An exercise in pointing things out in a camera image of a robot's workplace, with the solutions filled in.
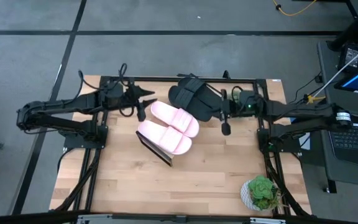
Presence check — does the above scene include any long yellow cable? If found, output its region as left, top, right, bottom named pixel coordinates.
left=272, top=0, right=318, bottom=17

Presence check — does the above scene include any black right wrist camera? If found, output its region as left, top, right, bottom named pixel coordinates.
left=237, top=90, right=256, bottom=105

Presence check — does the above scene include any yellow cable plug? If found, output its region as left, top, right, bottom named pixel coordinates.
left=306, top=95, right=326, bottom=105

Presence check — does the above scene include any black laptop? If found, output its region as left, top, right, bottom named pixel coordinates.
left=328, top=58, right=358, bottom=168

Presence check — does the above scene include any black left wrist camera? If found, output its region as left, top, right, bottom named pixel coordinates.
left=103, top=83, right=124, bottom=100

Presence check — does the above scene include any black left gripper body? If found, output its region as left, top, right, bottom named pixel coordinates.
left=99, top=82, right=141, bottom=111

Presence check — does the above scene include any black power adapter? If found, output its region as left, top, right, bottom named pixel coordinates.
left=337, top=45, right=358, bottom=72

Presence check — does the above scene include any dark grey office desk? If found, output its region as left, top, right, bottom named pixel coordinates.
left=317, top=40, right=358, bottom=189

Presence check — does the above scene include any black metal table frame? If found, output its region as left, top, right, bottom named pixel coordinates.
left=54, top=75, right=312, bottom=218

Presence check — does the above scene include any black left wrist camera cable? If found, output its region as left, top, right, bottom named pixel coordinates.
left=119, top=101, right=147, bottom=123

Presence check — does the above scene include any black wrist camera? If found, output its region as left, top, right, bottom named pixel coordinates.
left=237, top=90, right=256, bottom=105
left=103, top=83, right=124, bottom=100

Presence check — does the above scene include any white cable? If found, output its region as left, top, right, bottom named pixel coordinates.
left=312, top=39, right=358, bottom=100

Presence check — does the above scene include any pink slide sandal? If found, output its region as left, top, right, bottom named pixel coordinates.
left=137, top=119, right=193, bottom=156
left=150, top=101, right=200, bottom=138

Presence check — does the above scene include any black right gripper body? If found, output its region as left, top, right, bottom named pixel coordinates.
left=228, top=89, right=264, bottom=118

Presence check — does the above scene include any black slide sandal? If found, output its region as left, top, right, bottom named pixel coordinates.
left=177, top=77, right=226, bottom=110
left=168, top=79, right=214, bottom=123

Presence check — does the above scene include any succulent in triangle-patterned pot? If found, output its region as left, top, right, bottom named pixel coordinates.
left=240, top=175, right=287, bottom=212

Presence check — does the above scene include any black-framed wooden shelf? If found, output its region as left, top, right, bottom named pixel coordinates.
left=135, top=79, right=229, bottom=167

